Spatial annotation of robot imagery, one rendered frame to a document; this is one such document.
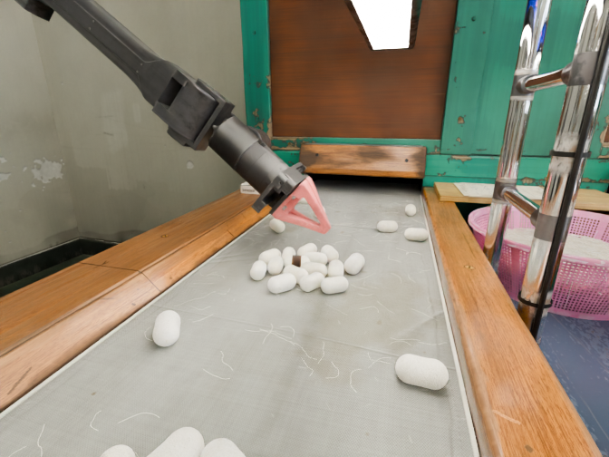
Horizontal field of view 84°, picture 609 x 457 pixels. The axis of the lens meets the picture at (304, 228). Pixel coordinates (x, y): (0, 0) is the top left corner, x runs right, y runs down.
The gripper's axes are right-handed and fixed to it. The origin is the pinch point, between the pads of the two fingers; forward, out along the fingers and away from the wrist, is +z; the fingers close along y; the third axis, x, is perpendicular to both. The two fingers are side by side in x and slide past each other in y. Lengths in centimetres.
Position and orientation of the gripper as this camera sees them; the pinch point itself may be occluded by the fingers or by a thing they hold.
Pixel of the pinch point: (323, 227)
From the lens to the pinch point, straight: 48.8
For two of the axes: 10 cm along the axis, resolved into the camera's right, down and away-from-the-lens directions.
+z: 7.3, 6.9, 0.4
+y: 2.5, -3.1, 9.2
